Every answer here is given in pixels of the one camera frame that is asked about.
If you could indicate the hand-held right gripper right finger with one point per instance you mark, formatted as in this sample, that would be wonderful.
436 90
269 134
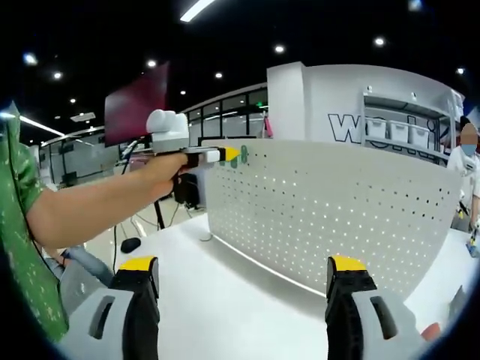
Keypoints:
367 322

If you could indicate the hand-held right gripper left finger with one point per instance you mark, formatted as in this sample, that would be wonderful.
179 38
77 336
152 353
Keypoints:
108 322

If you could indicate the white storage bin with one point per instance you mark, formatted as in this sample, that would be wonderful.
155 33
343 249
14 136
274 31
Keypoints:
378 130
399 133
420 135

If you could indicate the large red display screen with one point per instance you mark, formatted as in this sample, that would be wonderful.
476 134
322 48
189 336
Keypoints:
131 112

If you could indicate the black computer tower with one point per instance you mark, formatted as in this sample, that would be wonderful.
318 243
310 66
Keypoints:
187 195

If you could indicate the group of round ceiling spotlights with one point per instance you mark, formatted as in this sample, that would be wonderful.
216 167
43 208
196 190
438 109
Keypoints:
279 48

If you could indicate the person's right hand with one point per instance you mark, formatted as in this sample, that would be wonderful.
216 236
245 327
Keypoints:
431 329

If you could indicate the black computer mouse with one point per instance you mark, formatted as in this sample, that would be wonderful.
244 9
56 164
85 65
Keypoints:
130 244

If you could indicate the white perforated mounting plate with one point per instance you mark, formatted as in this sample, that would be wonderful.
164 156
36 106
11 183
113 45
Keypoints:
318 210

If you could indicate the grey fabric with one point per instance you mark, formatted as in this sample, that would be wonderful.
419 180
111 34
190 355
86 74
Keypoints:
80 288

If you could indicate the ceiling air vent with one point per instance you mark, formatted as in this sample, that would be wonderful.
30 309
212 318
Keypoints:
82 116

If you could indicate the person's left hand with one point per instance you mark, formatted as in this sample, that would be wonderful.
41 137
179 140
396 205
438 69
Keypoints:
163 176

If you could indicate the pink hanging item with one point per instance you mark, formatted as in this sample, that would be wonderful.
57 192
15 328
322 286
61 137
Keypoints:
267 127

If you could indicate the long ceiling light strip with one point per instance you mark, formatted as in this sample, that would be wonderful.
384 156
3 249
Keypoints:
197 9
39 125

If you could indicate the person's green patterned shirt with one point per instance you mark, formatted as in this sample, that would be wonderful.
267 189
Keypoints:
22 262

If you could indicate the grey metal shelf rack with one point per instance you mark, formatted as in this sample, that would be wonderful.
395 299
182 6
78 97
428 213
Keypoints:
401 101

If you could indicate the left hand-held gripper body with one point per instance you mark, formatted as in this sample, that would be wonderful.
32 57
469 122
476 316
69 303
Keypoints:
168 129

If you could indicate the black tripod stand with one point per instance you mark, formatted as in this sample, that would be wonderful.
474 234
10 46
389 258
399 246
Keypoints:
159 213

